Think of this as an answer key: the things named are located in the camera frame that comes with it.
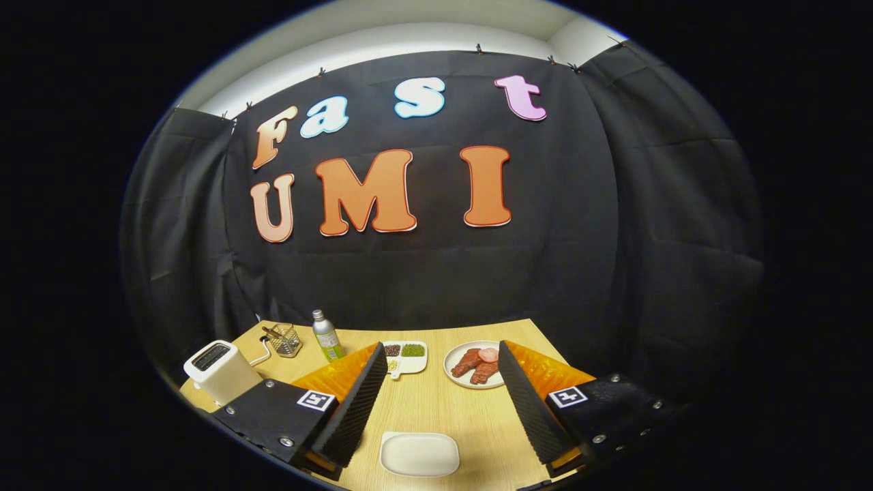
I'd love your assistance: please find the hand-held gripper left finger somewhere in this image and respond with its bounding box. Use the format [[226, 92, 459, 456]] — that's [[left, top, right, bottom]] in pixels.
[[211, 342, 389, 481]]

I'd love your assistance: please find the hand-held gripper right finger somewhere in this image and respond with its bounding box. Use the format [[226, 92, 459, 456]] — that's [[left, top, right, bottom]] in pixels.
[[497, 340, 693, 478]]

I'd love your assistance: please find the silver bottle with green label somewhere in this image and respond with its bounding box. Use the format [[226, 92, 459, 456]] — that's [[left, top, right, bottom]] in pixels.
[[312, 309, 345, 362]]

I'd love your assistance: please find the white divided dish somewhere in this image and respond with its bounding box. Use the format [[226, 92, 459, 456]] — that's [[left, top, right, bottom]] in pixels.
[[379, 340, 429, 381]]

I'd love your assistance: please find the white rectangular plate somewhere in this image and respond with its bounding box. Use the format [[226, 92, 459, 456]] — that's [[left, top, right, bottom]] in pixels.
[[379, 431, 461, 478]]

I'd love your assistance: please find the white round plate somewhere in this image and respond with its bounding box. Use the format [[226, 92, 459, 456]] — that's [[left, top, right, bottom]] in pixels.
[[443, 340, 509, 390]]

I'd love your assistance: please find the white toaster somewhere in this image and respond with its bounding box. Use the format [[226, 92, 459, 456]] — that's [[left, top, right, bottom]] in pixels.
[[183, 340, 263, 407]]

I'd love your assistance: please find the black backdrop cloth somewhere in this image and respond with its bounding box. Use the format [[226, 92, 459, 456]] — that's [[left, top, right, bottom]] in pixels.
[[121, 41, 765, 410]]

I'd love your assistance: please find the wire mesh utensil holder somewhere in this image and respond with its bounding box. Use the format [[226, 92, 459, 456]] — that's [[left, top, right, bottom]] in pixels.
[[263, 323, 304, 359]]

